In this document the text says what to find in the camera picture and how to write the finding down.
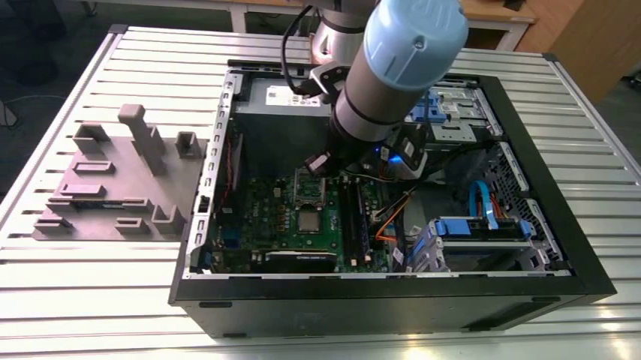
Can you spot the silver CPU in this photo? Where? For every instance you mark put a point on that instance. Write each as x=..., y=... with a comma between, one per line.
x=311, y=222

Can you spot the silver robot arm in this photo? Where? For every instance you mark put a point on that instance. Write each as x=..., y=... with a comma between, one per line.
x=396, y=75

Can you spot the CPU socket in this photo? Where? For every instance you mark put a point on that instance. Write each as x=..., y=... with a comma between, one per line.
x=324, y=225

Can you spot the grey power supply unit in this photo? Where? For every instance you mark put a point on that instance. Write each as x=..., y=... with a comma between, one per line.
x=281, y=131

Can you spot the black RAM slot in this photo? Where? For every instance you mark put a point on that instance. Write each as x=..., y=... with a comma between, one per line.
x=348, y=221
x=355, y=221
x=361, y=221
x=367, y=221

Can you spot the blue disk carrier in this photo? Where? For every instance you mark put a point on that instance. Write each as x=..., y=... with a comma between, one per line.
x=436, y=114
x=433, y=99

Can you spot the silver metal disk bay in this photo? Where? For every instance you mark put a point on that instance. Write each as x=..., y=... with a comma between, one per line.
x=451, y=135
x=493, y=245

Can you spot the green motherboard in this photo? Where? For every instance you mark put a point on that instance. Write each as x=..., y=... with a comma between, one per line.
x=264, y=225

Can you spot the black graphics card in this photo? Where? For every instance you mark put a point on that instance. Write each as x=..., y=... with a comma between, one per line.
x=298, y=260

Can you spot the hard disk in blue carrier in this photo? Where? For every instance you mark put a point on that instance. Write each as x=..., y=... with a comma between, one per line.
x=453, y=227

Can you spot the blue board connector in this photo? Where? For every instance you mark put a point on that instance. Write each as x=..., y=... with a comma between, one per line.
x=232, y=239

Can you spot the black PC case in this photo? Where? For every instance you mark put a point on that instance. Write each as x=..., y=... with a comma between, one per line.
x=351, y=307

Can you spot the grey parts rack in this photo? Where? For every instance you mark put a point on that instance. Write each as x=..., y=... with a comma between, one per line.
x=125, y=180

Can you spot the wooden desk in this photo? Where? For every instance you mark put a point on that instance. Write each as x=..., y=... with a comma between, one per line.
x=501, y=17

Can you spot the RAM stick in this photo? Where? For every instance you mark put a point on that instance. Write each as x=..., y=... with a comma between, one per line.
x=98, y=205

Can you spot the brown wooden cabinet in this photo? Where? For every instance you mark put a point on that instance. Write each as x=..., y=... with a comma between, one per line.
x=591, y=45

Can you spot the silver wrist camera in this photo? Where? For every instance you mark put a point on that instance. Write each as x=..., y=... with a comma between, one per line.
x=413, y=150

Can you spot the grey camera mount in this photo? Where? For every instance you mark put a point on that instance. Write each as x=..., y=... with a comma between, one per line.
x=328, y=77

